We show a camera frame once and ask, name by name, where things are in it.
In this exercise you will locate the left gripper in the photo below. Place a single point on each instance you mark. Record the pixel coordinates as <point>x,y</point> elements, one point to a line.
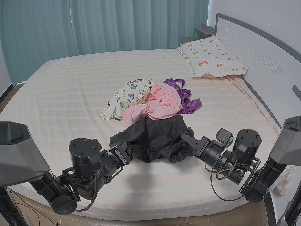
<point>115,158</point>

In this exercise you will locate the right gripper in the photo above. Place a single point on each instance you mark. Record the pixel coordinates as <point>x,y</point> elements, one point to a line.
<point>209,152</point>

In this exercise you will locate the black T-shirt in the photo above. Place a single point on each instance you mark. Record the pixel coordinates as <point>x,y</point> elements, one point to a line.
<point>152,138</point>

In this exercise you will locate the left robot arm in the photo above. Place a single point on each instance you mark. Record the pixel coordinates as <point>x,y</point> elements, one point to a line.
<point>84,156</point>

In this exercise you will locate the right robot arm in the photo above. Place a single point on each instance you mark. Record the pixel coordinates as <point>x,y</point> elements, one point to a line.
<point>249,147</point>

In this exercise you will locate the bed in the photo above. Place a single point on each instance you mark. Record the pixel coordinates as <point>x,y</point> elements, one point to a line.
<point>70,90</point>

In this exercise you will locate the purple garment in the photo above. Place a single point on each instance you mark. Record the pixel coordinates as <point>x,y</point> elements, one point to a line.
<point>190,103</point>

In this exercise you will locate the pink garment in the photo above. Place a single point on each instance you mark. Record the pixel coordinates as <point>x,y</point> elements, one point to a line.
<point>162,100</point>

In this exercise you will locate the white printed garment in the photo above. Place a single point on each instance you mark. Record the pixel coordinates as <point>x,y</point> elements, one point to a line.
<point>131,95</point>

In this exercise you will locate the white printed pillow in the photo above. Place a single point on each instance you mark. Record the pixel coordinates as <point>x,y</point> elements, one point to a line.
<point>211,55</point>

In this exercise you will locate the grey bedside table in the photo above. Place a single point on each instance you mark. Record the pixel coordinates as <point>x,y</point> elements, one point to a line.
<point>188,40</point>

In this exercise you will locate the blue-green curtain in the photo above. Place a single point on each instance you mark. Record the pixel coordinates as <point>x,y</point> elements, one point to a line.
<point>141,15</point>
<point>35,32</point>

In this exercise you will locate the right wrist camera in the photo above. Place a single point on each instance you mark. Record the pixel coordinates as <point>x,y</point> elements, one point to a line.
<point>223,135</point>

